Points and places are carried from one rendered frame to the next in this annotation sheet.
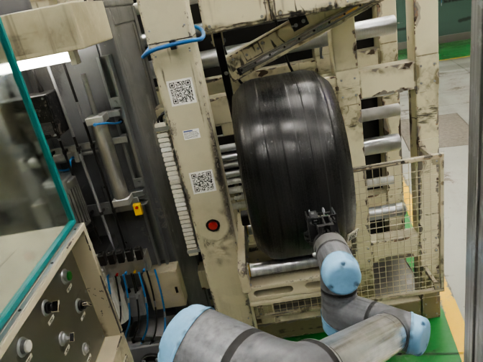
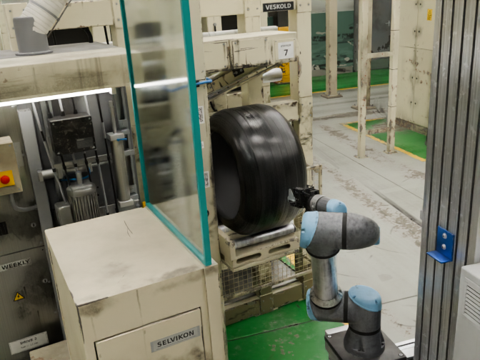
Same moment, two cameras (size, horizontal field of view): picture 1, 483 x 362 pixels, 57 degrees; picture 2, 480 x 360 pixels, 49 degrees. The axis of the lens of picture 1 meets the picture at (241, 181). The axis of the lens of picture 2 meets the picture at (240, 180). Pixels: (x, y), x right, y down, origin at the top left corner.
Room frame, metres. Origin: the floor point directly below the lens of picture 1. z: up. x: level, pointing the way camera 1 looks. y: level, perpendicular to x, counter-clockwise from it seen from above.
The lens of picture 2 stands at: (-0.69, 1.06, 2.00)
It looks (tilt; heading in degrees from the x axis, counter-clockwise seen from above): 20 degrees down; 330
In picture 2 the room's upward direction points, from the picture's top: 4 degrees counter-clockwise
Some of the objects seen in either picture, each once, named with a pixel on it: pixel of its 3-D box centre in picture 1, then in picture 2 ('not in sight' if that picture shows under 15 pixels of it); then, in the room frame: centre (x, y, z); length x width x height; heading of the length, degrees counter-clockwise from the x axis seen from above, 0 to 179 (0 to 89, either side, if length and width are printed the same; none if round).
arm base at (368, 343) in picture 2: not in sight; (364, 333); (0.53, -0.13, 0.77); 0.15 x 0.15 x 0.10
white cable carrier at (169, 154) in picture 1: (180, 189); not in sight; (1.34, 0.20, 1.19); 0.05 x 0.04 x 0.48; 176
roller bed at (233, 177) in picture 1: (226, 174); not in sight; (1.76, 0.06, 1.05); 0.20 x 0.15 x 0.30; 86
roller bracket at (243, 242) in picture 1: (244, 248); (214, 235); (1.38, 0.04, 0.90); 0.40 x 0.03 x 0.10; 176
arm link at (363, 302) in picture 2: not in sight; (363, 306); (0.54, -0.12, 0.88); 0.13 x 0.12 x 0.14; 46
